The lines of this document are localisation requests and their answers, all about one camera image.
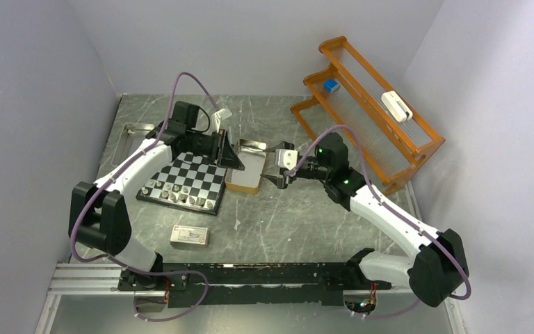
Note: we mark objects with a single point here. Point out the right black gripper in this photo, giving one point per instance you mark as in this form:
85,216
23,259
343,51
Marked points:
280,182

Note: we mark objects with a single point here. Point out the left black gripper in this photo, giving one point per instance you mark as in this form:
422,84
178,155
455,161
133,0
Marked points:
227,156

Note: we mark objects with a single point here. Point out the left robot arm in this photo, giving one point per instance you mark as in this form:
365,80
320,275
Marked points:
99,215

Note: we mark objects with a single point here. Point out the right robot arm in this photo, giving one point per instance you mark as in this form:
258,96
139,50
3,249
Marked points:
434,265

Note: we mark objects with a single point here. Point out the black white chess board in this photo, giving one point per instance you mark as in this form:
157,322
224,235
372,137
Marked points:
187,184

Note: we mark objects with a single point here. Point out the blue small block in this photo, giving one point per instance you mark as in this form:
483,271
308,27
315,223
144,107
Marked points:
331,85

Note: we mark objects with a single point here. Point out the small printed card box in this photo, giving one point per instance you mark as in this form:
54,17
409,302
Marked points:
184,235

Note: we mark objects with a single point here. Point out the orange wooden rack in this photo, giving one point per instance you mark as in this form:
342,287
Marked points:
395,151

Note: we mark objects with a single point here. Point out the white plastic device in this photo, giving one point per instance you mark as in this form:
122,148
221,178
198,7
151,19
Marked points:
396,107

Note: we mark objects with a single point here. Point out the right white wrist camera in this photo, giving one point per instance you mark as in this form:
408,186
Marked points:
286,158

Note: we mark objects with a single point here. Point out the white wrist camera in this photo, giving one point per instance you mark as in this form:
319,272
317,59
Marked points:
286,158
220,120

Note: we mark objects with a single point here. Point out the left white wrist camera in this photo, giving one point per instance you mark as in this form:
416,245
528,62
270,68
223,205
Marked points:
220,120

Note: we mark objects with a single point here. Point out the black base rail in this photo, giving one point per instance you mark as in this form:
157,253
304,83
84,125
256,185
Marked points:
248,284

